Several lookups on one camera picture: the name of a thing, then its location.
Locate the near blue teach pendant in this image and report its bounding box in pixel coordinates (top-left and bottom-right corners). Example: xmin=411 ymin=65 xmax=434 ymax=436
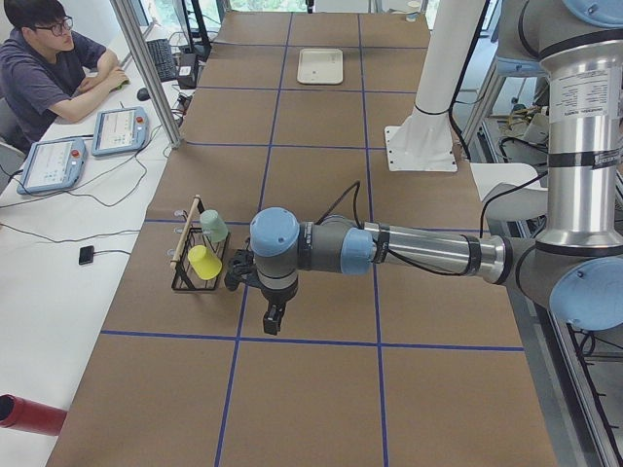
xmin=17 ymin=137 xmax=88 ymax=195

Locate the black computer mouse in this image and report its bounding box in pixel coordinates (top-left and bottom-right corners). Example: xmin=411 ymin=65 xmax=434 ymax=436
xmin=136 ymin=88 xmax=150 ymax=101

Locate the blue teach pendant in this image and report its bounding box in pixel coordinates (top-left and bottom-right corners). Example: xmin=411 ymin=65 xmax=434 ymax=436
xmin=17 ymin=137 xmax=88 ymax=195
xmin=92 ymin=106 xmax=149 ymax=157

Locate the small black phone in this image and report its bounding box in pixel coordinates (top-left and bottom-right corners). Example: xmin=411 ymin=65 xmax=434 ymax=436
xmin=78 ymin=245 xmax=95 ymax=266

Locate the white paper cup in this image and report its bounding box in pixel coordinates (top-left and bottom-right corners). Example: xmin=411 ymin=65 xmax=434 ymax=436
xmin=405 ymin=0 xmax=421 ymax=22

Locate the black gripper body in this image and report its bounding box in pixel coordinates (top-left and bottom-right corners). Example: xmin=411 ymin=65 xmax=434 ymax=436
xmin=260 ymin=277 xmax=298 ymax=308

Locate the white chair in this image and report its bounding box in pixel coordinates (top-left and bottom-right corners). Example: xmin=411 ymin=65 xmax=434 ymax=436
xmin=469 ymin=162 xmax=554 ymax=223

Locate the black keyboard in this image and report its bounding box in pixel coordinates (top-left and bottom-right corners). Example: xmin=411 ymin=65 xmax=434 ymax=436
xmin=146 ymin=39 xmax=177 ymax=82

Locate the cream rabbit tray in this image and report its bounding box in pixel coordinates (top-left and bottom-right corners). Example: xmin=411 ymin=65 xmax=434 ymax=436
xmin=297 ymin=48 xmax=344 ymax=85

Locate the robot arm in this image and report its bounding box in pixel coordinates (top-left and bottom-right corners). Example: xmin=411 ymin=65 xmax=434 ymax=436
xmin=250 ymin=1 xmax=622 ymax=335

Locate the red bottle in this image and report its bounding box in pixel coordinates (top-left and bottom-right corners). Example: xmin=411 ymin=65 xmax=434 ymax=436
xmin=1 ymin=394 xmax=67 ymax=436

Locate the black wire cup rack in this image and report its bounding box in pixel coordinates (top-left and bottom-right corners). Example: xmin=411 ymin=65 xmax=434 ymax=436
xmin=169 ymin=195 xmax=230 ymax=293

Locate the yellow cup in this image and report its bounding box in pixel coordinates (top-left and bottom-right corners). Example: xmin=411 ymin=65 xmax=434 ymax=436
xmin=187 ymin=245 xmax=222 ymax=281

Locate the seated person in glasses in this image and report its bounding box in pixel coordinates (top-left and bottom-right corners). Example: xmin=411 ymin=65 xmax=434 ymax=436
xmin=1 ymin=0 xmax=128 ymax=152

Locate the far blue teach pendant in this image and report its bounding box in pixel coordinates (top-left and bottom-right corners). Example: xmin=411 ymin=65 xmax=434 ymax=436
xmin=92 ymin=106 xmax=149 ymax=157

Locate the aluminium frame post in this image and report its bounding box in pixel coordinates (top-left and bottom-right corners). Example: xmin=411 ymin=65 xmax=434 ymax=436
xmin=110 ymin=0 xmax=182 ymax=149

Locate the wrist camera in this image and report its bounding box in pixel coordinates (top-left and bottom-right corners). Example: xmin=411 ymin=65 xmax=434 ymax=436
xmin=224 ymin=249 xmax=261 ymax=292

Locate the light green cup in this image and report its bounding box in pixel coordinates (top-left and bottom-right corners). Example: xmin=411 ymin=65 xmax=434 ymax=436
xmin=200 ymin=209 xmax=229 ymax=243

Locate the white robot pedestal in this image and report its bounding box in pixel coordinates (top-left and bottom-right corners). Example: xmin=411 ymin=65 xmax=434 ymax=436
xmin=385 ymin=0 xmax=488 ymax=172

